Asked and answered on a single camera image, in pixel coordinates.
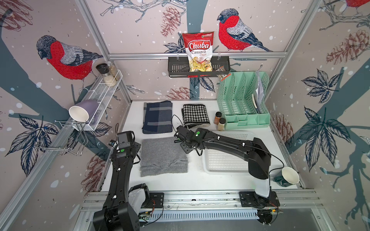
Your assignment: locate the grey knitted scarf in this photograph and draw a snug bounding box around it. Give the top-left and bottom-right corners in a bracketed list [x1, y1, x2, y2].
[140, 137, 188, 177]

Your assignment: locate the white plastic basket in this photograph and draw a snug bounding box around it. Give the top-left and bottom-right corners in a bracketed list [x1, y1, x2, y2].
[202, 131, 255, 175]

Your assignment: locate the navy plaid scarf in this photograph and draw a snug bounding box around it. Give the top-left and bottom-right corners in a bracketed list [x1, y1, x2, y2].
[142, 101, 173, 134]

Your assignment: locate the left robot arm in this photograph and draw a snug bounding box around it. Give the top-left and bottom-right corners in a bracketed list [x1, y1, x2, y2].
[92, 142, 150, 231]

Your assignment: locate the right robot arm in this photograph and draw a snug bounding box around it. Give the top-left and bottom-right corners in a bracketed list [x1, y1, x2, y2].
[174, 126, 272, 198]

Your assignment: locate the houndstooth folded scarf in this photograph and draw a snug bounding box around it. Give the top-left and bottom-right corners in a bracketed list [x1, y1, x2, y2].
[182, 104, 210, 129]

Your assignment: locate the beige spice jar black lid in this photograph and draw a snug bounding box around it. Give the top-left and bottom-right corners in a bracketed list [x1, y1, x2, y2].
[217, 118, 226, 131]

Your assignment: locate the brown spice jar black lid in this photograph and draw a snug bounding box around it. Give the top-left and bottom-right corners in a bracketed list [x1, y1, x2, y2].
[214, 112, 222, 125]

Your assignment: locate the purple cup white inside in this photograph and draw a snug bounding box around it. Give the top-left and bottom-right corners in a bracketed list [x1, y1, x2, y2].
[68, 100, 99, 123]

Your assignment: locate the mint green desk organizer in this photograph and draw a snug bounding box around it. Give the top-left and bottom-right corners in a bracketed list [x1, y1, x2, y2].
[217, 71, 271, 130]

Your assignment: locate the snack packet in black shelf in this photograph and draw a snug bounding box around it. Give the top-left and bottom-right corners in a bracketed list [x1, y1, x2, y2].
[216, 66, 230, 84]

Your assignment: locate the glass jar on shelf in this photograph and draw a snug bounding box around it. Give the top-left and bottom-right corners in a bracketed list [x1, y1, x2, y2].
[107, 61, 120, 81]

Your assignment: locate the black lid jar on shelf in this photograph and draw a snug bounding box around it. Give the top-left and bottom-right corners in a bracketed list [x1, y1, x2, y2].
[96, 63, 110, 76]

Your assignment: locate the Chuba cassava chips bag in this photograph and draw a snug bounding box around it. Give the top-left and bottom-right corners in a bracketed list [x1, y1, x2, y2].
[182, 32, 214, 72]

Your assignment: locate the green mug white inside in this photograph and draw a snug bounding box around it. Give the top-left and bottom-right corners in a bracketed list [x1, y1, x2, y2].
[273, 167, 300, 187]

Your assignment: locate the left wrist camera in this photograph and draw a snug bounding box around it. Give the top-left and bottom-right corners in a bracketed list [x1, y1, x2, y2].
[117, 131, 135, 149]

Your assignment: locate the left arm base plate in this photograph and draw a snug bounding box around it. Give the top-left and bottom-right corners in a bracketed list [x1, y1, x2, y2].
[139, 192, 164, 209]

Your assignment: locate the wire cup holder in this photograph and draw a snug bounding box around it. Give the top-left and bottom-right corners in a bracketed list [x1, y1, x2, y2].
[33, 120, 89, 157]

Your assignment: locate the white wire wall shelf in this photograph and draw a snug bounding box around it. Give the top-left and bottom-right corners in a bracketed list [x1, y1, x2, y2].
[82, 71, 123, 131]

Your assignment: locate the black wall basket shelf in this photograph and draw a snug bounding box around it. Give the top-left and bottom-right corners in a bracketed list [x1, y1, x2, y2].
[168, 56, 230, 78]

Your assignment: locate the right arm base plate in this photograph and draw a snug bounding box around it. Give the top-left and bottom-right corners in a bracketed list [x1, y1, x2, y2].
[239, 191, 280, 209]

